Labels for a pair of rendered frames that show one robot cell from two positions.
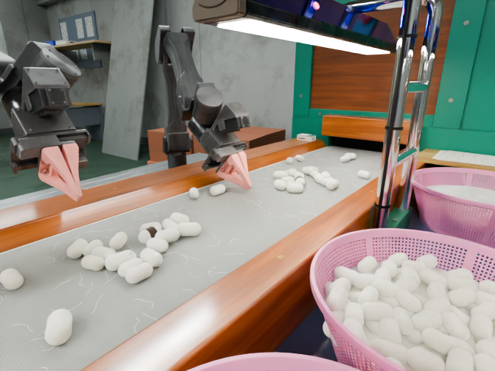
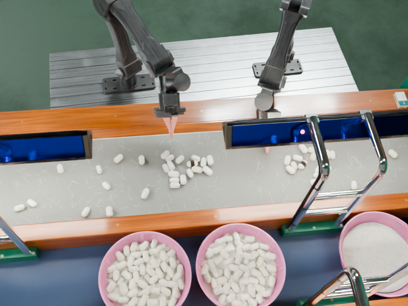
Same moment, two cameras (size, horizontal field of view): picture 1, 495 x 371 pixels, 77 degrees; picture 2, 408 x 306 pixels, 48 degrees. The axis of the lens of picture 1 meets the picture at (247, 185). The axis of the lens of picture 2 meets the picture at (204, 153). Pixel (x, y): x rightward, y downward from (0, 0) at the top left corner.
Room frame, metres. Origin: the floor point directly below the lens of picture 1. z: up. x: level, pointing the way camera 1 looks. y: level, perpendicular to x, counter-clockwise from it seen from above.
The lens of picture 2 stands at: (-0.13, -0.32, 2.08)
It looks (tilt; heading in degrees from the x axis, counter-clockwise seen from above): 60 degrees down; 38
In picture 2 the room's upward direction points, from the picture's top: 7 degrees clockwise
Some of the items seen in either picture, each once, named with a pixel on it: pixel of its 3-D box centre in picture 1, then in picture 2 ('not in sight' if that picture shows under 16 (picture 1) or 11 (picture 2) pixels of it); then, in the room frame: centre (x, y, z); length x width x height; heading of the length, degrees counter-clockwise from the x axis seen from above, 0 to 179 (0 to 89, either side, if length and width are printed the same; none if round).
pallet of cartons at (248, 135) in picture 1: (218, 152); not in sight; (3.33, 0.32, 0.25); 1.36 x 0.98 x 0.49; 54
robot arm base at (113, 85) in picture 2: not in sight; (128, 78); (0.53, 0.59, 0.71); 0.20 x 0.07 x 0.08; 144
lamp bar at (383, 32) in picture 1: (331, 22); (337, 123); (0.65, -0.16, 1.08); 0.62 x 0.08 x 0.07; 140
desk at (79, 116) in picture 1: (60, 124); not in sight; (5.11, 3.04, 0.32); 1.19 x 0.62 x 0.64; 144
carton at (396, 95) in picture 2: (306, 137); (401, 99); (1.15, -0.22, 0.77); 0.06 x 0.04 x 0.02; 50
